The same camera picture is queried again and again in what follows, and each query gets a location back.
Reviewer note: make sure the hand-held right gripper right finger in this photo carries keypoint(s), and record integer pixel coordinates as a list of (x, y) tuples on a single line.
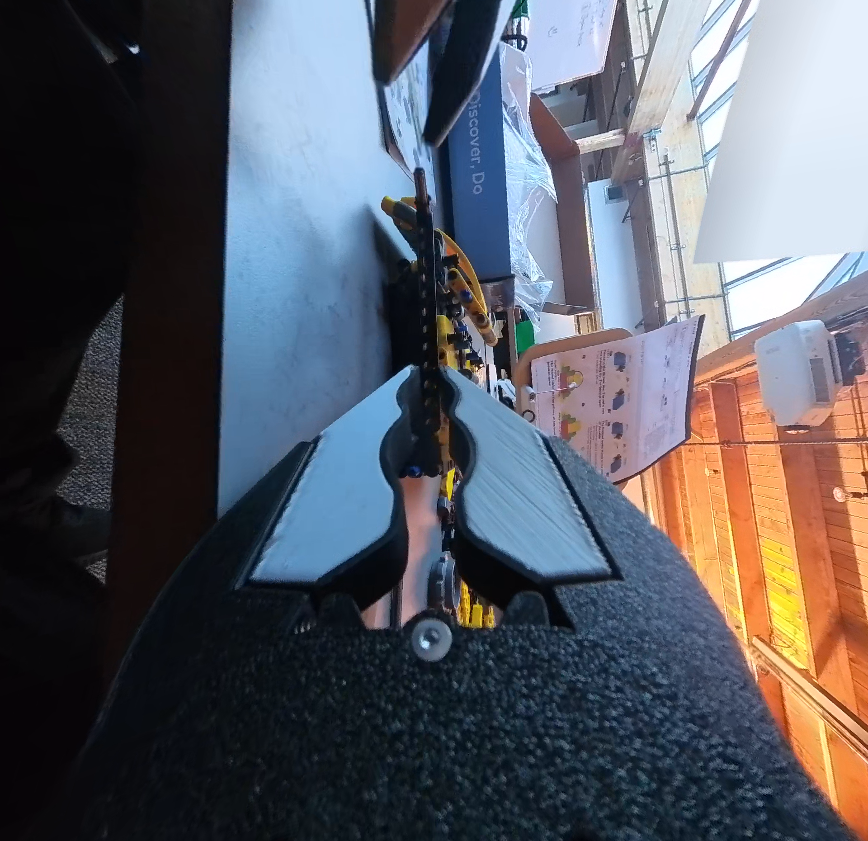
[(529, 502)]

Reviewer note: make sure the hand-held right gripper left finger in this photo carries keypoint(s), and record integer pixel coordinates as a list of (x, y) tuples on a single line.
[(325, 508)]

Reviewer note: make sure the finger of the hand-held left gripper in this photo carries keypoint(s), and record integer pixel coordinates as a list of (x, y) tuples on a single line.
[(407, 20), (475, 47)]

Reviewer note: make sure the yellow toy vehicle model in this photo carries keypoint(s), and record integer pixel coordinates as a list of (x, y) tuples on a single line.
[(444, 329)]

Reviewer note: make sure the long black holed beam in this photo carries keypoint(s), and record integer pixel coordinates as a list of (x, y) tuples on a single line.
[(428, 298)]

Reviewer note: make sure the grey desk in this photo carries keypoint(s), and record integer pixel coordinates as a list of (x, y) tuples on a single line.
[(305, 244)]

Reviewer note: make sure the white instruction booklet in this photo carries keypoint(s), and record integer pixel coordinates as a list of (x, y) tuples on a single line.
[(407, 108)]

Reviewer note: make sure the whiteboard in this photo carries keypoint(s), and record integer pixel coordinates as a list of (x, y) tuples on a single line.
[(576, 34)]

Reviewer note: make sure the clear plastic bag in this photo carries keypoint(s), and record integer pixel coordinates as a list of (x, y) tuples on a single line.
[(529, 176)]

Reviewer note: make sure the printed instruction sheet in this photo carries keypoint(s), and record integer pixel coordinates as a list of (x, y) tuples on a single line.
[(630, 393)]

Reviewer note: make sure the blue cardboard kit box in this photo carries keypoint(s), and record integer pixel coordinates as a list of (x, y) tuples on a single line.
[(478, 210)]

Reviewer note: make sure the person's dark clothing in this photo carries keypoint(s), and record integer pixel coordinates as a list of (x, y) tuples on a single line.
[(41, 312)]

